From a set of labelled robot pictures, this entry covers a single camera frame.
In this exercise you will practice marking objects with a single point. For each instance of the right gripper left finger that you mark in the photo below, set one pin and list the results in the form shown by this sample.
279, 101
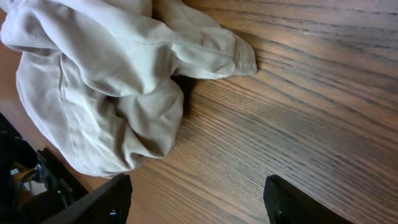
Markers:
109, 203

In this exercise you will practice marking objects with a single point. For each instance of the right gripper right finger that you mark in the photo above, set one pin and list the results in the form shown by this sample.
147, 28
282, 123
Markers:
286, 204

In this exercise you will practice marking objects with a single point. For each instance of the beige shorts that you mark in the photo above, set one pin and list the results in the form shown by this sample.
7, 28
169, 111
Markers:
95, 77

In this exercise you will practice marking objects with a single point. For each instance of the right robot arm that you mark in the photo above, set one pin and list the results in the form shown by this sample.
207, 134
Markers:
36, 188

